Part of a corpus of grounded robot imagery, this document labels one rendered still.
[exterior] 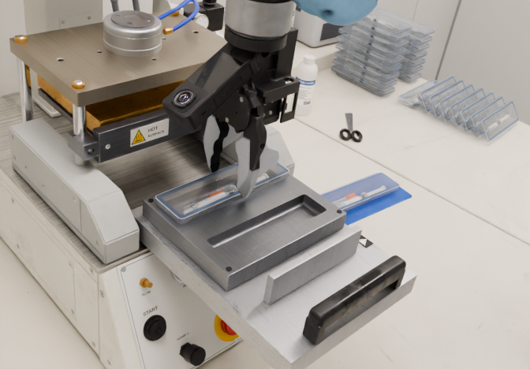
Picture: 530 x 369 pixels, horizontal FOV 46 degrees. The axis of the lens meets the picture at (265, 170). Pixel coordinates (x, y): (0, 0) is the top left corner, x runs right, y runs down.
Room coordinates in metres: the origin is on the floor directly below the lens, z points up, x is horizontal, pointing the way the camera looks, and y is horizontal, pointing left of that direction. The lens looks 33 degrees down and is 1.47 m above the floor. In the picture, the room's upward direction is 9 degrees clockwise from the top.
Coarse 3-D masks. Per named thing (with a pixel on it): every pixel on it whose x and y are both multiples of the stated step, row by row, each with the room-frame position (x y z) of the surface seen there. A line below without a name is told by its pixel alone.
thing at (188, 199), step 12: (228, 168) 0.70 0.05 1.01; (276, 168) 0.71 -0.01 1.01; (204, 180) 0.66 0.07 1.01; (216, 180) 0.67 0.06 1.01; (228, 180) 0.67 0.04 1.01; (264, 180) 0.68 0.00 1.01; (168, 192) 0.62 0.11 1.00; (180, 192) 0.63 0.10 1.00; (192, 192) 0.63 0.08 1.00; (204, 192) 0.64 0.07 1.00; (216, 192) 0.64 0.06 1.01; (228, 192) 0.64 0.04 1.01; (168, 204) 0.60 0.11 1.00; (180, 204) 0.60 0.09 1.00; (192, 204) 0.61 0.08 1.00; (204, 204) 0.61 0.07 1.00; (180, 216) 0.58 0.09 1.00
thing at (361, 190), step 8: (376, 176) 1.10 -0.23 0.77; (384, 176) 1.11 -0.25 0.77; (352, 184) 1.06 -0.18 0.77; (360, 184) 1.06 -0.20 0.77; (368, 184) 1.07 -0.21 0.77; (376, 184) 1.07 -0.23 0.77; (384, 184) 1.08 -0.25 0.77; (392, 184) 1.08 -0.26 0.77; (328, 192) 1.02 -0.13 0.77; (336, 192) 1.02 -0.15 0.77; (344, 192) 1.02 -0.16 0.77; (352, 192) 1.03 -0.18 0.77; (360, 192) 1.03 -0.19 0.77; (368, 192) 1.04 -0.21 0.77; (376, 192) 1.04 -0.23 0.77; (336, 200) 0.99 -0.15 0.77; (344, 200) 1.00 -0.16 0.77; (352, 200) 1.00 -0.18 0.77; (360, 200) 1.01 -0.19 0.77
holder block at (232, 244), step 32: (160, 192) 0.63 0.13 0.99; (256, 192) 0.67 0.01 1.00; (288, 192) 0.68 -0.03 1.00; (160, 224) 0.59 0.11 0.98; (192, 224) 0.58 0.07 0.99; (224, 224) 0.59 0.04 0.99; (256, 224) 0.62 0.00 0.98; (288, 224) 0.63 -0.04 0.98; (320, 224) 0.62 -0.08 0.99; (192, 256) 0.55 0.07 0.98; (224, 256) 0.53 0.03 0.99; (256, 256) 0.54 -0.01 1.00; (288, 256) 0.58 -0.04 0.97; (224, 288) 0.51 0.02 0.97
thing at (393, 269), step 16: (368, 272) 0.53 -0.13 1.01; (384, 272) 0.53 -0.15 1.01; (400, 272) 0.55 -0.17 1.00; (352, 288) 0.50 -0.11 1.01; (368, 288) 0.51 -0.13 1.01; (384, 288) 0.53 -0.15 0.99; (320, 304) 0.47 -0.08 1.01; (336, 304) 0.47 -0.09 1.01; (352, 304) 0.48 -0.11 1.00; (320, 320) 0.45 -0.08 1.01; (336, 320) 0.47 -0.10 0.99; (304, 336) 0.46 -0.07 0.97; (320, 336) 0.45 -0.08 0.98
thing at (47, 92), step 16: (48, 96) 0.77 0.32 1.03; (64, 96) 0.74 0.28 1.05; (128, 96) 0.75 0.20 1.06; (144, 96) 0.76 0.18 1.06; (160, 96) 0.77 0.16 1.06; (64, 112) 0.74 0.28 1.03; (96, 112) 0.70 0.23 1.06; (112, 112) 0.70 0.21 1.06; (128, 112) 0.71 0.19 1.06; (144, 112) 0.72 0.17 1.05
